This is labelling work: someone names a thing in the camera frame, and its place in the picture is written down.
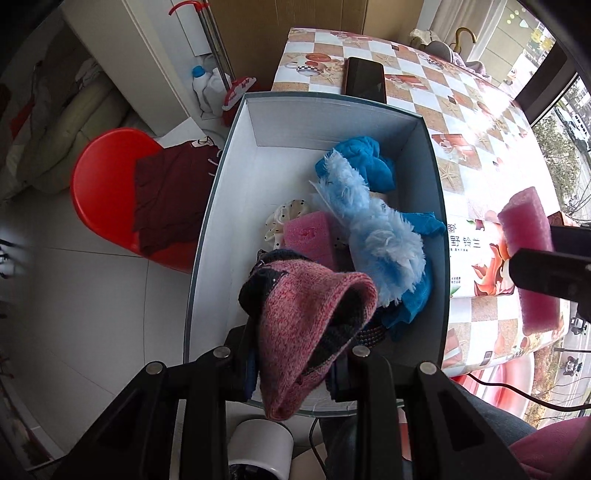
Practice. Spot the pink knitted hat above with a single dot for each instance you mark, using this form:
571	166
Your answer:
304	323

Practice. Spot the white bottle with blue cap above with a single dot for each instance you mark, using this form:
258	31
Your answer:
201	90

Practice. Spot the cream sofa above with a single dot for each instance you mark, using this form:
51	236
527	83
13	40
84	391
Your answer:
60	138

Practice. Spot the long pink foam piece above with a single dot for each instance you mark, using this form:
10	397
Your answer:
526	217

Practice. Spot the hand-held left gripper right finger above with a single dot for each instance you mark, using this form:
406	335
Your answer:
339	378

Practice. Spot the white cup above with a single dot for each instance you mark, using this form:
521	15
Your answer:
258	443

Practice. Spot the printed tissue pack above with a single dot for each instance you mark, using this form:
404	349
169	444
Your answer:
480	258

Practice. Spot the red mop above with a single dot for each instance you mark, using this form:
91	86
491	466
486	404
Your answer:
235	90

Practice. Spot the white cardboard box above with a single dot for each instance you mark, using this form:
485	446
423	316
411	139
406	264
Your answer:
258	184

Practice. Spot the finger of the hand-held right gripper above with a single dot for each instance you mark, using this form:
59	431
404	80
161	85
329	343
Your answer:
572	240
549	277

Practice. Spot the translucent white bottle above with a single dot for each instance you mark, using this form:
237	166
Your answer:
219	90

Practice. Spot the dark smartphone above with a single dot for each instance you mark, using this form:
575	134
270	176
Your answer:
365	78

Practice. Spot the person's pink top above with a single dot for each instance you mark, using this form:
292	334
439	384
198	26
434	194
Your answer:
558	452

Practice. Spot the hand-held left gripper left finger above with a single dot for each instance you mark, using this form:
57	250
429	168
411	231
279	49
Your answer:
250	376

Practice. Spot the checkered tablecloth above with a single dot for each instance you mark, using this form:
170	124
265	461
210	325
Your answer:
466	120

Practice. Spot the white cabinet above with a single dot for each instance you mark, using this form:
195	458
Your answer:
138	55

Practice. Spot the light blue fluffy cloth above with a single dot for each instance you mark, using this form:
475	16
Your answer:
378	230

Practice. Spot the white flat board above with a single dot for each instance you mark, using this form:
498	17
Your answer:
184	131

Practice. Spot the pink square sponge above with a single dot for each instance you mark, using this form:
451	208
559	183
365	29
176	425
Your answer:
309	235

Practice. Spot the red plastic chair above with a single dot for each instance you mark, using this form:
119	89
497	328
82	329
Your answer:
101	184

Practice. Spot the blue microfibre cloth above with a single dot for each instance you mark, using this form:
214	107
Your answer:
369	161
418	226

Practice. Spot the dark red garment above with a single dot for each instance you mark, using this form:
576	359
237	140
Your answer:
171	194

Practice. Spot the cream polka dot scrunchie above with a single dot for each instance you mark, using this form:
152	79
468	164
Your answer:
281	217

